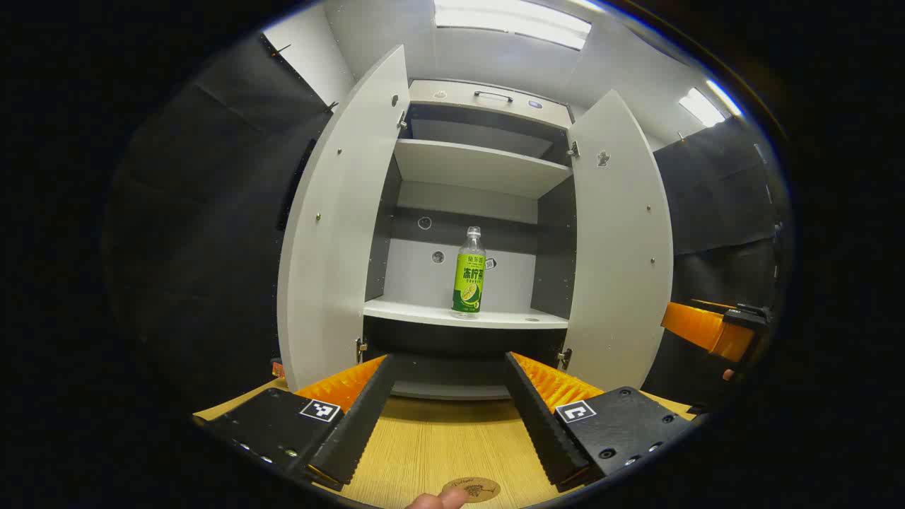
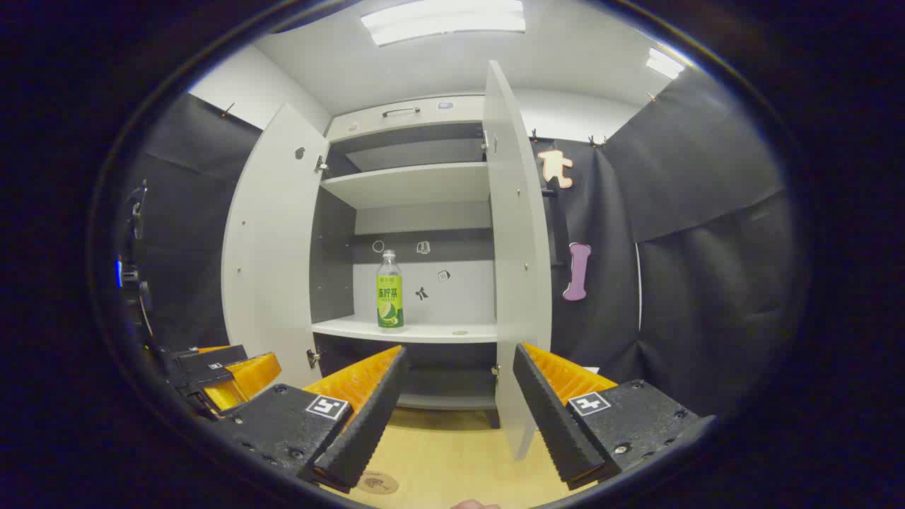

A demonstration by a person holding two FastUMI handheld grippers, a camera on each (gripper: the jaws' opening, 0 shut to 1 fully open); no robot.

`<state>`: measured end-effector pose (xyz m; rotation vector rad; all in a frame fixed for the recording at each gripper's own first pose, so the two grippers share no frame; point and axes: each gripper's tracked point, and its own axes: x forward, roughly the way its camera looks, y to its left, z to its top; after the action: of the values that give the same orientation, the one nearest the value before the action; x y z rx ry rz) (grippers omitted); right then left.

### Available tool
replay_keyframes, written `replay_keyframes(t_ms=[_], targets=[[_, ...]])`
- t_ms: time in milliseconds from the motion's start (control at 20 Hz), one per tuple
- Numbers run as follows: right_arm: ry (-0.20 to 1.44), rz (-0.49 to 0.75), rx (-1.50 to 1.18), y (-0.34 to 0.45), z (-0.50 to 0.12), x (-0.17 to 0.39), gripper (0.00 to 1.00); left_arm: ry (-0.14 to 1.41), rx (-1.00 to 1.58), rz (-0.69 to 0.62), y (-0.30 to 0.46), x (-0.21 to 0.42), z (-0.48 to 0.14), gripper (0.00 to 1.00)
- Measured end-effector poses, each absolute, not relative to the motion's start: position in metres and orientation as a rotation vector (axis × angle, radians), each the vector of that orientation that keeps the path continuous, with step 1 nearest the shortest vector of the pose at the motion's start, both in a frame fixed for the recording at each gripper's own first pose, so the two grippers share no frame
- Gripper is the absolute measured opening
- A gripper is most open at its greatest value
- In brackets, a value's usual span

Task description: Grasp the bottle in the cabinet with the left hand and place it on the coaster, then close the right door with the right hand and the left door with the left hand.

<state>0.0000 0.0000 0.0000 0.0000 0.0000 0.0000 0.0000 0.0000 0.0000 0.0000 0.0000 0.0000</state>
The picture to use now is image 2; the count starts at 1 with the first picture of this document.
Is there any white cabinet shelf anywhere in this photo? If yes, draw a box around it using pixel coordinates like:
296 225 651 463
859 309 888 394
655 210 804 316
312 315 499 345
320 162 491 210

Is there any white cabinet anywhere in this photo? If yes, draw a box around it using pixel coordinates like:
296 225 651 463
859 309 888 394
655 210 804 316
309 92 503 430

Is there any green label bottle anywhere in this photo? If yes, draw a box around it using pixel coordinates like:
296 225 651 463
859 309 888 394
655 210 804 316
375 250 404 329

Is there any black right door handle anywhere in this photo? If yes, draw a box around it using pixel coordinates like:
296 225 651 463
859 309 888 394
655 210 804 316
541 180 571 270

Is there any white cabinet door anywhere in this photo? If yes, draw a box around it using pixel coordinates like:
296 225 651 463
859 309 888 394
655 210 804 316
482 59 554 462
221 103 331 390

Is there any black backdrop cloth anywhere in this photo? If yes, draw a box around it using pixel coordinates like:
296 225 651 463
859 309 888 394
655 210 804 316
113 67 803 419

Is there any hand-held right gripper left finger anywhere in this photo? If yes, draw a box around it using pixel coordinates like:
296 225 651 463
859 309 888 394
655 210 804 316
212 344 409 494

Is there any small ceiling light panel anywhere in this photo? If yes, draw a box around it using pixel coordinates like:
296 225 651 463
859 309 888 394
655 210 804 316
646 47 687 80

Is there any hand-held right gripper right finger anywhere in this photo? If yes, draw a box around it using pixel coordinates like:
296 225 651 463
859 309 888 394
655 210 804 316
513 342 716 491

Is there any large ceiling light panel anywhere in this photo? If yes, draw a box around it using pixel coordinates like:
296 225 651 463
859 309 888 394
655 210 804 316
361 0 527 47

